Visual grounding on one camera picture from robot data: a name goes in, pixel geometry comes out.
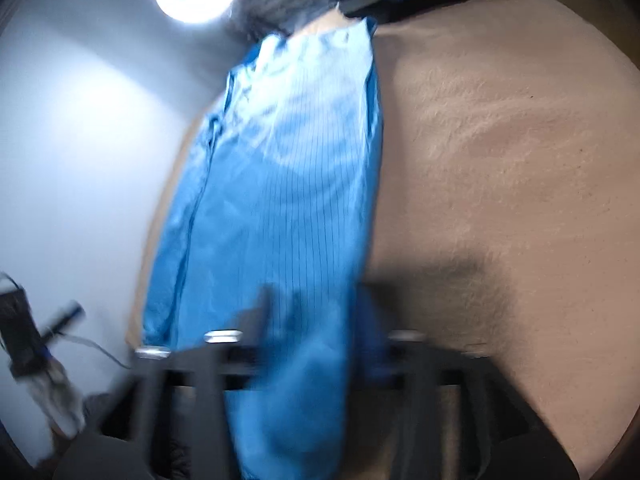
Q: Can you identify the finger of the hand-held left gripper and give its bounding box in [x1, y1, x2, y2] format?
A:
[40, 301, 86, 338]

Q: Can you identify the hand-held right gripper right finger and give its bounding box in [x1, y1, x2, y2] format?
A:
[357, 285, 581, 480]

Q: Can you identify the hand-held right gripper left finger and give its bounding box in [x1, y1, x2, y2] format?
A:
[55, 285, 273, 480]

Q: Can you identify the blue striped work coat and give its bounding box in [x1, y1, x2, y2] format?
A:
[142, 16, 386, 480]

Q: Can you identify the person's left hand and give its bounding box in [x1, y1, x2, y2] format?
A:
[20, 360, 86, 436]

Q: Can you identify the tan blanket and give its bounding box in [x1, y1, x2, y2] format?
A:
[125, 0, 640, 480]

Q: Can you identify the black cable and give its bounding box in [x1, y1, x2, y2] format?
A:
[70, 335, 133, 368]

